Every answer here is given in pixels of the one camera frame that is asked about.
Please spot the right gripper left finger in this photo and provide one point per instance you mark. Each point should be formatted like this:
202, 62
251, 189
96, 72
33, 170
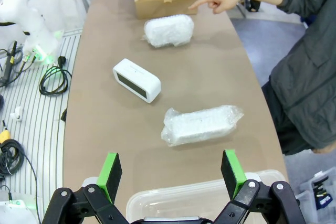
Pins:
110, 176

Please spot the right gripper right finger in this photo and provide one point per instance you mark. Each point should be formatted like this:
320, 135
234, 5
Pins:
232, 174

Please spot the white unwrapped digital clock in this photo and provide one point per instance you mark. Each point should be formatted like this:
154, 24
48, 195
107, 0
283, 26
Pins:
139, 75

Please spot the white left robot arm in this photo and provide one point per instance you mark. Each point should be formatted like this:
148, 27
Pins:
34, 32

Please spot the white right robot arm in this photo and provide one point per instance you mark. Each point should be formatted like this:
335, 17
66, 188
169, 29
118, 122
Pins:
13, 213

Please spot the person's left hand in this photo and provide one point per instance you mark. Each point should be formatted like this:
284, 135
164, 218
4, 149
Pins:
325, 150

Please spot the clear plastic container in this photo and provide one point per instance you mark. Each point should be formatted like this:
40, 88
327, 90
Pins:
170, 203

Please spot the clear plastic storage bin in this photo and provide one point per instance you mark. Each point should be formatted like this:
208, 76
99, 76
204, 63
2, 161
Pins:
307, 190

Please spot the small black clamp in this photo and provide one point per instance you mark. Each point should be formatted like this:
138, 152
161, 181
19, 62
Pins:
63, 115

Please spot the grooved metal mounting platform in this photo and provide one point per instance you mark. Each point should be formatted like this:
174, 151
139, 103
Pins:
42, 129

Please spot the small white plastic part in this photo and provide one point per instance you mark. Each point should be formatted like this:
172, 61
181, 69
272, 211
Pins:
18, 113

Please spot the person in grey jacket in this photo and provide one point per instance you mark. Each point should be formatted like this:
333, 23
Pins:
309, 77

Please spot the bystander in black trousers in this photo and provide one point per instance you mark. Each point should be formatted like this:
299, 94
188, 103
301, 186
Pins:
253, 5

